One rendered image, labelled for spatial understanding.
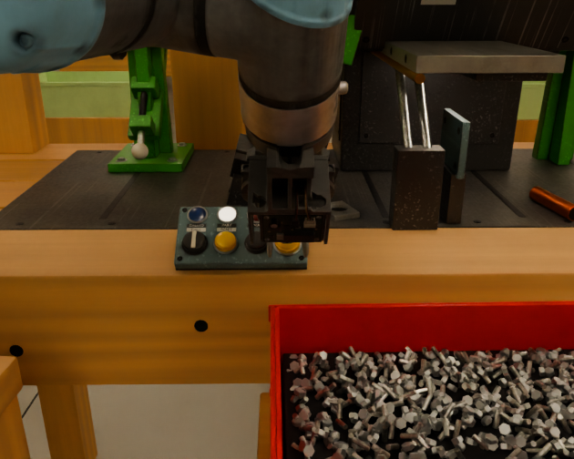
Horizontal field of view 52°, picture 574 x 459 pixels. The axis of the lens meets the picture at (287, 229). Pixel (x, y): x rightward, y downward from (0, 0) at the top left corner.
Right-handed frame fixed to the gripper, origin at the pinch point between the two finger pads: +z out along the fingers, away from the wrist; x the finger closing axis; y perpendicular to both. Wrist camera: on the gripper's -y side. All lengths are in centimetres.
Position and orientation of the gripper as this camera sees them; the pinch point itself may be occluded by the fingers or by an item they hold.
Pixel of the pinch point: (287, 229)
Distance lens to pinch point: 64.3
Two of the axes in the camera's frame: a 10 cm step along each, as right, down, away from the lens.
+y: 0.1, 8.4, -5.4
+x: 10.0, 0.0, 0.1
